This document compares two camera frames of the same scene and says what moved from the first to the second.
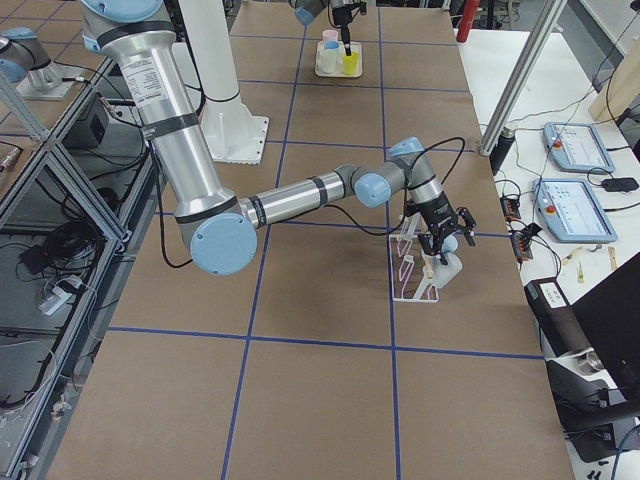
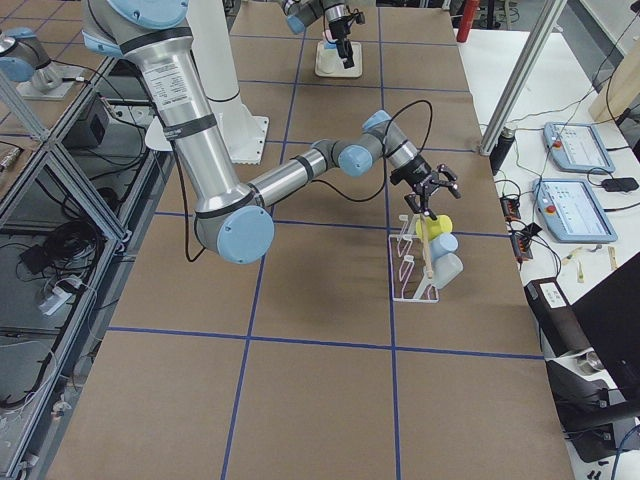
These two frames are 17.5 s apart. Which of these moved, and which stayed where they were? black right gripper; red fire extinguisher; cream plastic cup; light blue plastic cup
Moved: black right gripper
Stayed: cream plastic cup; light blue plastic cup; red fire extinguisher
